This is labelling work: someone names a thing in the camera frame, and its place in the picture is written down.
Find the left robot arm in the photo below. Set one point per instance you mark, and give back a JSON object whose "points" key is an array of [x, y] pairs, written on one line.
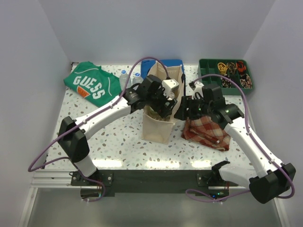
{"points": [[74, 134]]}

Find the beige canvas tote bag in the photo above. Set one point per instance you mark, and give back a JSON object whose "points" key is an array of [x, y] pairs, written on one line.
{"points": [[155, 128]]}

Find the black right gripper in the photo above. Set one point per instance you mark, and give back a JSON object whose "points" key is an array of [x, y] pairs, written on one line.
{"points": [[186, 102]]}

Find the green compartment tray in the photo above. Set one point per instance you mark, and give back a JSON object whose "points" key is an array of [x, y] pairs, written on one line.
{"points": [[235, 70]]}

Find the black can silver tab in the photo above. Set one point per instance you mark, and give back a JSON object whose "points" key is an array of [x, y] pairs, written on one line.
{"points": [[171, 96]]}

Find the Pocari Sweat bottle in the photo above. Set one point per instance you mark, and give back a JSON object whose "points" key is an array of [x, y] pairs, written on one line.
{"points": [[123, 79], [137, 79]]}

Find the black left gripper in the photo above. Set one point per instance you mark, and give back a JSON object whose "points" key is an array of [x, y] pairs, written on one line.
{"points": [[162, 109]]}

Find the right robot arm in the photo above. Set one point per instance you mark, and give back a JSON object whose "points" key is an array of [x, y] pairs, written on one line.
{"points": [[270, 178]]}

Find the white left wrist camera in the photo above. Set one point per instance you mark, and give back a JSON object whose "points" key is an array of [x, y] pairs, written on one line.
{"points": [[169, 85]]}

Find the green Guess t-shirt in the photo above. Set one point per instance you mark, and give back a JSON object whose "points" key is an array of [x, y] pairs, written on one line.
{"points": [[93, 84]]}

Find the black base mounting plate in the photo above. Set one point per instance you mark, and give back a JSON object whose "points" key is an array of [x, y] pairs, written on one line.
{"points": [[161, 181]]}

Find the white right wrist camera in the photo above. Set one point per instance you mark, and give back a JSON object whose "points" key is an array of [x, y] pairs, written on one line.
{"points": [[197, 89]]}

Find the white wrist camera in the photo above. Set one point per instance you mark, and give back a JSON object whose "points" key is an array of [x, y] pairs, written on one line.
{"points": [[169, 85], [197, 89]]}

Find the red plaid cloth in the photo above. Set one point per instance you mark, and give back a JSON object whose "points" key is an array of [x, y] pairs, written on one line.
{"points": [[205, 132]]}

